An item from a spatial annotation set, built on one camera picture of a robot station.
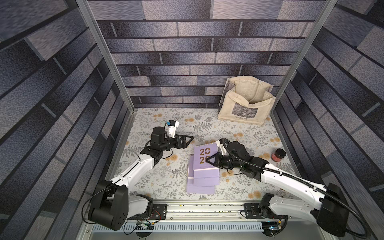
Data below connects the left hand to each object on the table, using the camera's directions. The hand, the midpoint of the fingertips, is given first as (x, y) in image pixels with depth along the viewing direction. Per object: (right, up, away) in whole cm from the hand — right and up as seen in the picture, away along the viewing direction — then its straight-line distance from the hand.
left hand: (188, 136), depth 79 cm
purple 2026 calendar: (+9, -18, -5) cm, 21 cm away
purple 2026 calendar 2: (+5, -28, -1) cm, 29 cm away
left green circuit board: (-21, -43, -9) cm, 48 cm away
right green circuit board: (+40, -43, -9) cm, 59 cm away
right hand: (+8, -12, -5) cm, 15 cm away
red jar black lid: (+53, -11, +7) cm, 55 cm away
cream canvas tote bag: (+37, +23, +15) cm, 46 cm away
